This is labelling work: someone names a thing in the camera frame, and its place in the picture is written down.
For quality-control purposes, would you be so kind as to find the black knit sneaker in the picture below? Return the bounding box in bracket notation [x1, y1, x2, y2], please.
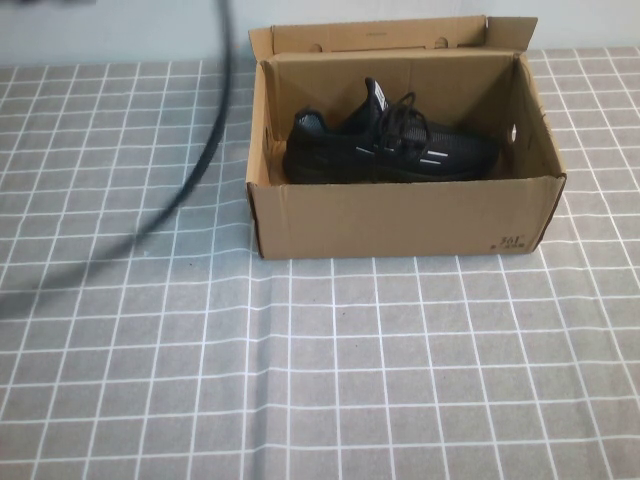
[283, 76, 501, 184]

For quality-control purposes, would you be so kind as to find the brown cardboard shoe box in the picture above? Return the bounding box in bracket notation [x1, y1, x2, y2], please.
[247, 14, 567, 261]

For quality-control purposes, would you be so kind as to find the black left camera cable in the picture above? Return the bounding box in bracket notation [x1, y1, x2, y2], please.
[0, 0, 237, 322]

